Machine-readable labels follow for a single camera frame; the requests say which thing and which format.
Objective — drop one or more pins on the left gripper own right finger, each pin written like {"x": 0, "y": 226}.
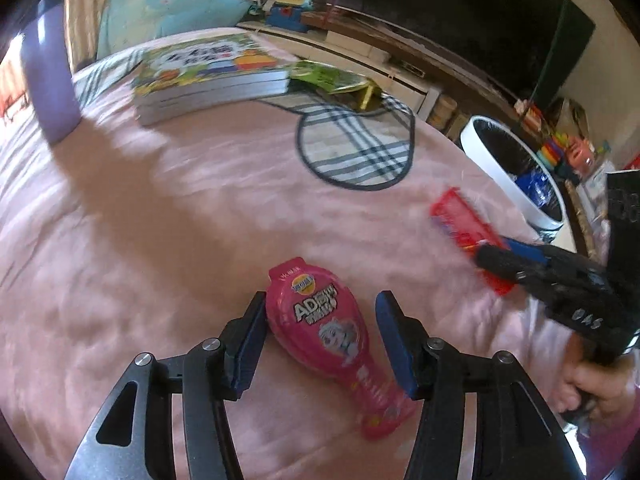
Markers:
{"x": 516, "y": 434}

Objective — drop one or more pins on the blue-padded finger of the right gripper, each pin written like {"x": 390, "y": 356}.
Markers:
{"x": 528, "y": 251}

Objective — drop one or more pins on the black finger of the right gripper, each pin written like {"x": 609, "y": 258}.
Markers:
{"x": 505, "y": 264}

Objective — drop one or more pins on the red snack wrapper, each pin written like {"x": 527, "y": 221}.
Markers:
{"x": 463, "y": 224}

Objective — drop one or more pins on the red drink pouch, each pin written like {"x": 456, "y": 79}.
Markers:
{"x": 316, "y": 318}

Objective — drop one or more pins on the white trash bin black liner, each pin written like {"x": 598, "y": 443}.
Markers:
{"x": 517, "y": 171}

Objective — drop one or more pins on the person's right hand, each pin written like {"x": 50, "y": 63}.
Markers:
{"x": 612, "y": 387}

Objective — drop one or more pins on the plaid cloth bib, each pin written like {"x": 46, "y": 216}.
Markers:
{"x": 368, "y": 151}

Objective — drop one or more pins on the pink tablecloth blanket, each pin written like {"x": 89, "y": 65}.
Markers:
{"x": 123, "y": 239}

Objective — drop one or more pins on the white TV cabinet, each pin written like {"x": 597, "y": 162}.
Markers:
{"x": 424, "y": 97}

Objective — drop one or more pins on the green gold snack packet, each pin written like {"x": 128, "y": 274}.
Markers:
{"x": 357, "y": 92}

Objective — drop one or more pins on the black flat screen television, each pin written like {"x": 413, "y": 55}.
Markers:
{"x": 525, "y": 48}

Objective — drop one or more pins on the children's picture book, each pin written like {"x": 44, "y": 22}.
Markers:
{"x": 209, "y": 71}

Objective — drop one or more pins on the purple thermos bottle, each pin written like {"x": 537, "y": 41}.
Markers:
{"x": 46, "y": 70}

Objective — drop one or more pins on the light blue folded cover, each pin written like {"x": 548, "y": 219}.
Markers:
{"x": 127, "y": 23}

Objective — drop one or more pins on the rainbow stacking ring toy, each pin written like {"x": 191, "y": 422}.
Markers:
{"x": 553, "y": 149}

